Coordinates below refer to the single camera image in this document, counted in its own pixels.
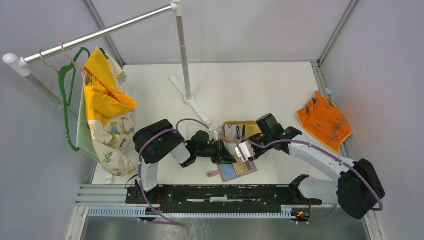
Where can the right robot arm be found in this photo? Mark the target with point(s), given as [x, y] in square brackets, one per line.
[352, 185]

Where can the white cable duct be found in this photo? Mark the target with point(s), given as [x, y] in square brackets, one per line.
[141, 212]

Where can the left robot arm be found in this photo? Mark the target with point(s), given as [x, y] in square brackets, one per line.
[156, 141]

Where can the orange cloth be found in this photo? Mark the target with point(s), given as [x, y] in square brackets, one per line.
[321, 118]

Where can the yellow dinosaur print garment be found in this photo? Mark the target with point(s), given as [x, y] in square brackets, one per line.
[105, 122]

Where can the pink hanger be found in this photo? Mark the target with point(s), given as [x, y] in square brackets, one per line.
[74, 63]

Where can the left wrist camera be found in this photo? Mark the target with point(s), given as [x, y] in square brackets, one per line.
[217, 132]

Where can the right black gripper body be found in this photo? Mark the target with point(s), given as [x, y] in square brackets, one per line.
[258, 152]

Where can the metal clothes rack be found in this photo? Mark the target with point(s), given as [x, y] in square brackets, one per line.
[21, 64]

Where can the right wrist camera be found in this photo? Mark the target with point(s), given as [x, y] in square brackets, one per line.
[244, 151]

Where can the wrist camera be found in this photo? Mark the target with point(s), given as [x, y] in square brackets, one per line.
[217, 132]
[244, 151]

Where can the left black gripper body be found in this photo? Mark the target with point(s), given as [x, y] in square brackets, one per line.
[217, 151]

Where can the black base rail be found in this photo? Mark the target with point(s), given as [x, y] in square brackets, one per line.
[221, 199]

